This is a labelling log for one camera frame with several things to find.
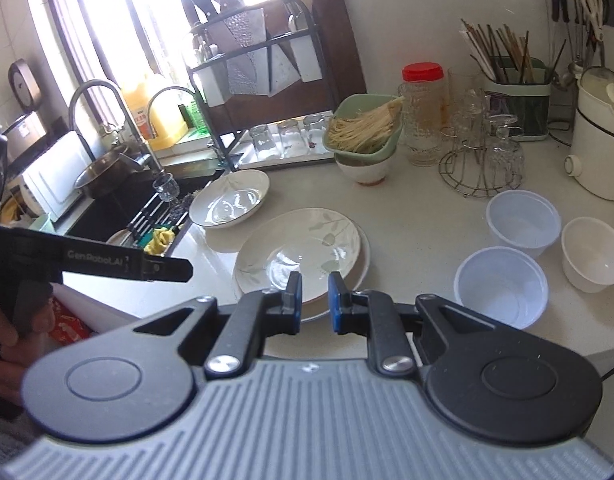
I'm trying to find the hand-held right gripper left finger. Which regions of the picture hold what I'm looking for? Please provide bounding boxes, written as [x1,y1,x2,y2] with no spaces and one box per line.
[133,271,304,380]

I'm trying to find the deep leaf-patterned plate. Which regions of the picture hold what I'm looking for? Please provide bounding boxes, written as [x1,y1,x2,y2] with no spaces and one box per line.
[188,169,271,230]

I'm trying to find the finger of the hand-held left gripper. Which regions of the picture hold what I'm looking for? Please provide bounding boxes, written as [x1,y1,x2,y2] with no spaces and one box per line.
[9,227,194,285]

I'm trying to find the white drain tray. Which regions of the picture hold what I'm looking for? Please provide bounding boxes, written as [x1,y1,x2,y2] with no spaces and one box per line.
[236,129,338,172]

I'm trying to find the green colander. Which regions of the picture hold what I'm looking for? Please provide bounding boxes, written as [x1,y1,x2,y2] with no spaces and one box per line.
[322,93,405,155]

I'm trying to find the patterned glass pitcher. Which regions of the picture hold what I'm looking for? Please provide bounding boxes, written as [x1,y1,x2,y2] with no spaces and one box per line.
[398,82,451,167]

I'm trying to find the person's left hand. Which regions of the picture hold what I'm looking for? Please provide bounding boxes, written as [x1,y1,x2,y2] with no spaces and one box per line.
[0,292,56,407]

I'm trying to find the bundle of chopsticks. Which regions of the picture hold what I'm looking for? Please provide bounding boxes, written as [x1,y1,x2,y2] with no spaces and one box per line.
[460,18,569,86]

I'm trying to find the red-lidded glass jar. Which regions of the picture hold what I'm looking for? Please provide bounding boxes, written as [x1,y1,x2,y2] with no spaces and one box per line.
[401,62,447,111]

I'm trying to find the white electric steamer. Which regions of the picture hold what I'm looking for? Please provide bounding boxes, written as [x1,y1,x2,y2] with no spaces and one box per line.
[563,66,614,204]

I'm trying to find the speckled ceramic bowl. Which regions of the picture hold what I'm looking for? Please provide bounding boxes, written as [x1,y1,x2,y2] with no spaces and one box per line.
[334,152,396,187]

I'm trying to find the round wall clock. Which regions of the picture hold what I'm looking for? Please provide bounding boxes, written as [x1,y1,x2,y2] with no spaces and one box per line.
[8,58,43,112]

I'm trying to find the beige-rimmed plate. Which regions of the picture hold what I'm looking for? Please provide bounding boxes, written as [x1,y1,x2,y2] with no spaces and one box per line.
[297,230,372,322]

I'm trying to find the black dish rack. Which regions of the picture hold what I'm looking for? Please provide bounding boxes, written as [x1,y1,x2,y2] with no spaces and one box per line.
[186,0,339,172]

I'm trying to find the white ceramic bowl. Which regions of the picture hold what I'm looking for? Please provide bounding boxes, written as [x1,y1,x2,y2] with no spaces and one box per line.
[560,216,614,294]

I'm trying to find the white kitchen scissors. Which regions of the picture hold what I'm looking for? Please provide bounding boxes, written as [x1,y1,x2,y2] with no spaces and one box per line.
[578,0,606,42]

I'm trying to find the white plastic bowl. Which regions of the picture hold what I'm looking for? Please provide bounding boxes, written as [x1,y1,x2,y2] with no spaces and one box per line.
[453,246,549,332]
[486,190,562,260]

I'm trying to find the steel kitchen faucet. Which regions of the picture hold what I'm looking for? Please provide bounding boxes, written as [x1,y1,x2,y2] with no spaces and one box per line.
[68,79,164,177]

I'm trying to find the yellow oil bottle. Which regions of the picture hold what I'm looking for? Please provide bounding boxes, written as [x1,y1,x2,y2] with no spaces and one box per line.
[121,73,189,152]

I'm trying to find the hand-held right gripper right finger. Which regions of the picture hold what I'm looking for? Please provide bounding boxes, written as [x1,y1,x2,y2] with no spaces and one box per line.
[327,271,494,377]

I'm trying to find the brown cutting board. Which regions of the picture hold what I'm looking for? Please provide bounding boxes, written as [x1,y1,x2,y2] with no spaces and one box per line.
[206,0,369,132]

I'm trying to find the steel pot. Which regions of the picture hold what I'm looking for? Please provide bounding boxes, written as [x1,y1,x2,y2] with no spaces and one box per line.
[75,144,154,199]

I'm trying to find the enoki mushrooms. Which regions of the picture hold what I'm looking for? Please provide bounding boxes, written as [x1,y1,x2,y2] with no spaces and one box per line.
[327,98,403,153]

